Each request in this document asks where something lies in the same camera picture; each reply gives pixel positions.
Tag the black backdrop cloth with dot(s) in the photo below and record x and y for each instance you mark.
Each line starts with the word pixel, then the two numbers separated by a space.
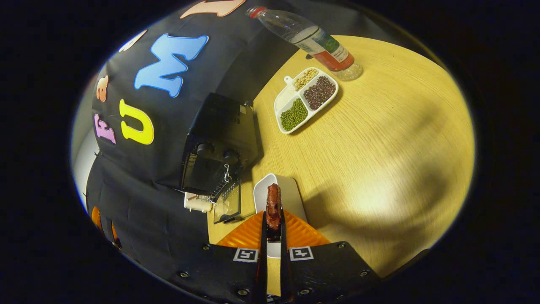
pixel 168 126

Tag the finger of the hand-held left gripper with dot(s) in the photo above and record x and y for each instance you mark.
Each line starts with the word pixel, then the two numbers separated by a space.
pixel 96 217

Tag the white divided bean dish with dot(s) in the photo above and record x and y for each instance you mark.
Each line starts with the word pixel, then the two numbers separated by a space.
pixel 306 101

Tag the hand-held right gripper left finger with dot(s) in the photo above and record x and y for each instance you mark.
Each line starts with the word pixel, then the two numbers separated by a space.
pixel 262 274

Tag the black electric oven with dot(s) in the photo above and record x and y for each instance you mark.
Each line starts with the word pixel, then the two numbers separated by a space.
pixel 223 126

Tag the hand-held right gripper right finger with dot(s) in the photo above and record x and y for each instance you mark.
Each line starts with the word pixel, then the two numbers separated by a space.
pixel 284 274

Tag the clear bottle with red label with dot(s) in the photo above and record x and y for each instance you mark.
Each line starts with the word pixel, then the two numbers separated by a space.
pixel 312 40

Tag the small white rectangular plate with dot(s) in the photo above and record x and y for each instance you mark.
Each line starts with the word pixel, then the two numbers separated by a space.
pixel 291 194

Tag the white toaster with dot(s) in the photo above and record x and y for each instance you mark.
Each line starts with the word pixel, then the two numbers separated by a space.
pixel 197 203

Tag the brown meat strip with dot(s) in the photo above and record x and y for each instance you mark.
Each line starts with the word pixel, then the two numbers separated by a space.
pixel 273 207

